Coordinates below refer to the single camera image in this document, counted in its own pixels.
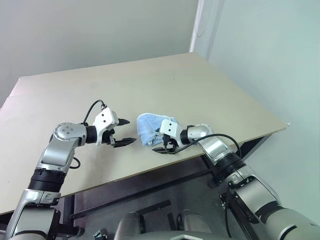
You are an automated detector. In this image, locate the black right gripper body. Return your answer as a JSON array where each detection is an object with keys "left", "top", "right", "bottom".
[{"left": 161, "top": 134, "right": 180, "bottom": 154}]

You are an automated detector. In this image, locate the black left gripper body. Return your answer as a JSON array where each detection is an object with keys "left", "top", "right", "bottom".
[{"left": 101, "top": 127, "right": 118, "bottom": 148}]

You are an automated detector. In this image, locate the light blue cloth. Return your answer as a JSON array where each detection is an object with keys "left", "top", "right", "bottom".
[{"left": 136, "top": 112, "right": 180, "bottom": 148}]

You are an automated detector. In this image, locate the grey rounded housing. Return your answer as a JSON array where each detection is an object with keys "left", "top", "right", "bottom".
[
  {"left": 181, "top": 209, "right": 211, "bottom": 232},
  {"left": 119, "top": 211, "right": 146, "bottom": 235}
]

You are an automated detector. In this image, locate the grey robot torso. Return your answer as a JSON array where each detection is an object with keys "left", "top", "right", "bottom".
[{"left": 112, "top": 226, "right": 226, "bottom": 240}]

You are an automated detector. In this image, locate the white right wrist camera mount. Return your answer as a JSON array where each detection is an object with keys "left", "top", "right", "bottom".
[{"left": 159, "top": 118, "right": 182, "bottom": 148}]

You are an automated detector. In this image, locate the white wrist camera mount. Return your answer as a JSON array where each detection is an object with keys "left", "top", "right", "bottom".
[
  {"left": 92, "top": 106, "right": 120, "bottom": 147},
  {"left": 159, "top": 118, "right": 182, "bottom": 148}
]

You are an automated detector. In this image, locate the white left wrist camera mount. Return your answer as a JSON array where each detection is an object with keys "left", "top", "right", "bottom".
[{"left": 92, "top": 106, "right": 120, "bottom": 147}]

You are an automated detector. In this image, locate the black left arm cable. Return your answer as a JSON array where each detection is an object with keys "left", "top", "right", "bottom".
[{"left": 70, "top": 99, "right": 109, "bottom": 170}]

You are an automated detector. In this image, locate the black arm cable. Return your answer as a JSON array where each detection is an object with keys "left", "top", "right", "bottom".
[
  {"left": 163, "top": 133, "right": 242, "bottom": 238},
  {"left": 70, "top": 99, "right": 109, "bottom": 170}
]

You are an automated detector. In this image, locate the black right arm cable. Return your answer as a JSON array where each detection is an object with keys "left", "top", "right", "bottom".
[{"left": 163, "top": 133, "right": 242, "bottom": 238}]

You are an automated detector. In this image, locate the black metal table frame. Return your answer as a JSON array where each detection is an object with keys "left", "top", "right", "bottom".
[{"left": 0, "top": 132, "right": 273, "bottom": 238}]

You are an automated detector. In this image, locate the small black metal bracket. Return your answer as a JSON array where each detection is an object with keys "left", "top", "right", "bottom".
[{"left": 92, "top": 229, "right": 108, "bottom": 240}]

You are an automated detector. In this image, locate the white door frame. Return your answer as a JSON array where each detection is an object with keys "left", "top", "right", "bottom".
[{"left": 189, "top": 0, "right": 213, "bottom": 61}]

